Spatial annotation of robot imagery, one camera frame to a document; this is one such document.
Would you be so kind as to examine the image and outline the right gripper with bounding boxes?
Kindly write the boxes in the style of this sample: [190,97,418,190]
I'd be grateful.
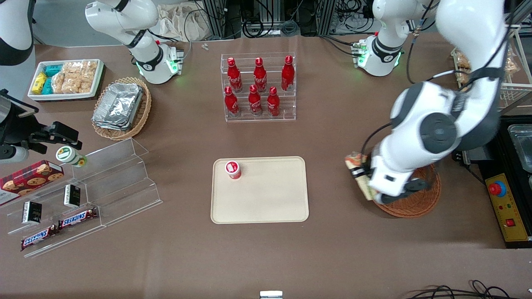
[0,89,82,152]

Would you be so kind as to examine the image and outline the triangular sandwich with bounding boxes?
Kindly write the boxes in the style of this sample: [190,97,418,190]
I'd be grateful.
[345,152,377,201]

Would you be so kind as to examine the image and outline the silver foil tray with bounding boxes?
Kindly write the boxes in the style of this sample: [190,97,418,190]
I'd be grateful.
[93,82,144,125]
[92,118,133,132]

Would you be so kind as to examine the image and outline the round brown wicker basket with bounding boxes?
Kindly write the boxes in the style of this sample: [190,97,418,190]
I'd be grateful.
[374,163,442,218]

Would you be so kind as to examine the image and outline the white rectangular snack tray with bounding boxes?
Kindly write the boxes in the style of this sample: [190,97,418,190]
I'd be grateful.
[28,59,104,101]

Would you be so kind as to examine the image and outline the oval tan wicker basket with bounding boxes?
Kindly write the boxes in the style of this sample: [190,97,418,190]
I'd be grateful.
[91,77,152,141]

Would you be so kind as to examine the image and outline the beige plastic tray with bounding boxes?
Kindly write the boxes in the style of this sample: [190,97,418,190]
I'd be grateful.
[211,156,309,224]

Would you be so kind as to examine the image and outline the green lidded white cup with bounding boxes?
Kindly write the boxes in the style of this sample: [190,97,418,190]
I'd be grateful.
[56,146,88,168]

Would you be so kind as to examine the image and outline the red tartan cookie box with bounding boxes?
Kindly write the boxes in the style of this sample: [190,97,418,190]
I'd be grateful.
[0,160,65,206]

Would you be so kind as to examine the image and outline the small black box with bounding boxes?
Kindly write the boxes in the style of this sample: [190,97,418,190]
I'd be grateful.
[64,184,81,208]
[22,201,43,225]

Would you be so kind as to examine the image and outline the Snickers chocolate bar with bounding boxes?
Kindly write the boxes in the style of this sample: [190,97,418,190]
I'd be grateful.
[58,207,99,230]
[21,224,59,251]

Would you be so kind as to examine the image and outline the clear acrylic stepped shelf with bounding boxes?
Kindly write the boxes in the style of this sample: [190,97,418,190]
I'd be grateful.
[71,138,163,227]
[0,166,105,259]

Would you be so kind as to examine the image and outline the clear acrylic bottle rack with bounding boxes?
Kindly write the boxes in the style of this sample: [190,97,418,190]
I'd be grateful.
[220,52,297,122]

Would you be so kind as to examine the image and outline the red cola bottle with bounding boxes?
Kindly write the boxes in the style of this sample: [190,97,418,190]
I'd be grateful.
[267,86,280,118]
[248,84,263,117]
[224,86,239,118]
[281,55,295,92]
[254,57,268,93]
[227,57,243,93]

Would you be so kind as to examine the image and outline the red white lidded cup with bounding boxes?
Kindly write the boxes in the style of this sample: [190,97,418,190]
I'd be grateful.
[225,160,242,180]

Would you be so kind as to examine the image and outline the black equipment stand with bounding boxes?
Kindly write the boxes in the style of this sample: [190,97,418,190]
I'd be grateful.
[461,115,532,250]

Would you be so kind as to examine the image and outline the bagged fried snack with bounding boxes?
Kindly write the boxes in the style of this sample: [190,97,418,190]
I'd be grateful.
[504,54,521,76]
[455,51,473,72]

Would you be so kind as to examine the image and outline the yellow emergency stop control box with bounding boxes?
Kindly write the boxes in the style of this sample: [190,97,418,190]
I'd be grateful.
[485,174,531,243]

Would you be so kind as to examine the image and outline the clear metal-rimmed container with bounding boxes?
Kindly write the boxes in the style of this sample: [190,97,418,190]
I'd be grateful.
[508,124,532,173]

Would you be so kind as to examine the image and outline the beige cloth bag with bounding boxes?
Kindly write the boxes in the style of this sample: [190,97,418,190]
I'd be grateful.
[159,3,210,42]

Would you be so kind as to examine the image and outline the black left base cables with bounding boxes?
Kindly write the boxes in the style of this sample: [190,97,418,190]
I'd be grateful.
[319,35,363,57]

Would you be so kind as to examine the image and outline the black floor cables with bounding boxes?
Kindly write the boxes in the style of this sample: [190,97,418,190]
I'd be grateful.
[416,280,518,299]

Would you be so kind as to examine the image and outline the black right base cable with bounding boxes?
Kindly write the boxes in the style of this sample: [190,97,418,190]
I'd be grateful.
[148,28,192,64]

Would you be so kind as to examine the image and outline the white wire basket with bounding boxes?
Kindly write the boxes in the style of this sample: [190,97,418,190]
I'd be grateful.
[451,25,532,110]

